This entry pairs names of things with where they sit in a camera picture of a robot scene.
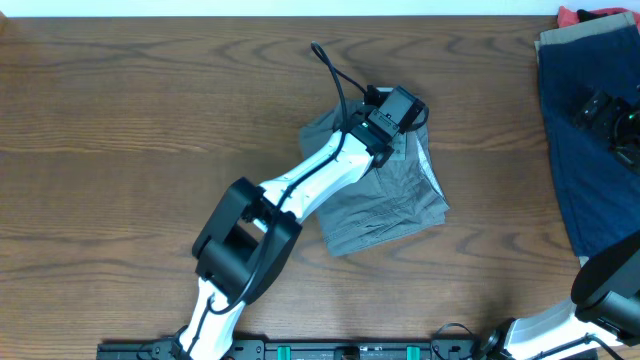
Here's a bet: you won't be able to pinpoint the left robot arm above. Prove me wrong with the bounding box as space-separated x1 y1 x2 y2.
172 86 429 359

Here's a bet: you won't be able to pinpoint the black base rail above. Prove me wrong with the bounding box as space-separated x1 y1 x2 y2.
96 337 600 360

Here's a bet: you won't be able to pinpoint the navy blue shorts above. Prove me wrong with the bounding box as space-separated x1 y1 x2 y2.
537 24 640 259

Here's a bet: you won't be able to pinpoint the red garment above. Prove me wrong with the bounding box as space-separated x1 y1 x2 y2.
557 6 628 28

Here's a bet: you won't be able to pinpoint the grey shorts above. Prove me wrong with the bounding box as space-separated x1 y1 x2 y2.
315 87 449 256

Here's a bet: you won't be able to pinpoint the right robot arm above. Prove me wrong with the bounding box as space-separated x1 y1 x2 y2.
471 91 639 359

